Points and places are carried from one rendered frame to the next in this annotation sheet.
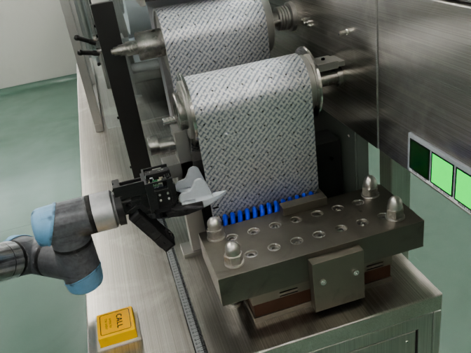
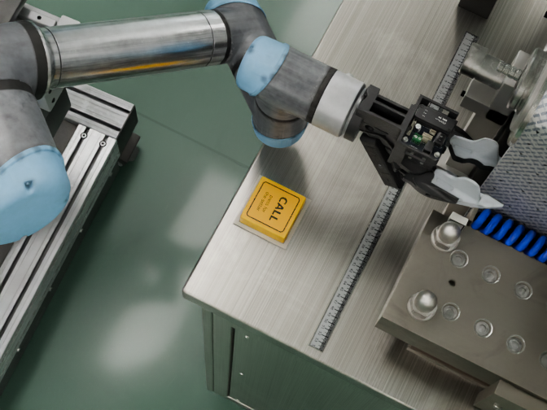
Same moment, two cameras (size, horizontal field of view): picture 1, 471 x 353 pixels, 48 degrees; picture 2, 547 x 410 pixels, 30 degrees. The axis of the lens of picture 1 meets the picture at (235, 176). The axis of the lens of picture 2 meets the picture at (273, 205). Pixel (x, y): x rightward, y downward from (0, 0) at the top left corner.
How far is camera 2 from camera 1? 0.77 m
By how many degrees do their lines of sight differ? 47
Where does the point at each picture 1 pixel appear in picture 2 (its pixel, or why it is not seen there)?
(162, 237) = (388, 176)
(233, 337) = (369, 343)
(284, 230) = (522, 312)
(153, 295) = (346, 191)
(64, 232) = (271, 102)
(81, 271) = (272, 133)
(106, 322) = (264, 198)
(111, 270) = not seen: hidden behind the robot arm
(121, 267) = not seen: hidden behind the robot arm
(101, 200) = (337, 106)
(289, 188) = not seen: outside the picture
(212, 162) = (512, 171)
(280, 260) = (468, 356)
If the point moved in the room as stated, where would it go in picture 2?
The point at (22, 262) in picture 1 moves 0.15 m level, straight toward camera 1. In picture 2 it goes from (217, 61) to (191, 163)
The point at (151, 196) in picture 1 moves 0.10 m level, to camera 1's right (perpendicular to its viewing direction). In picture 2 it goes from (397, 152) to (465, 202)
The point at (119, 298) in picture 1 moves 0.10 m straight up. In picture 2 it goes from (309, 158) to (316, 130)
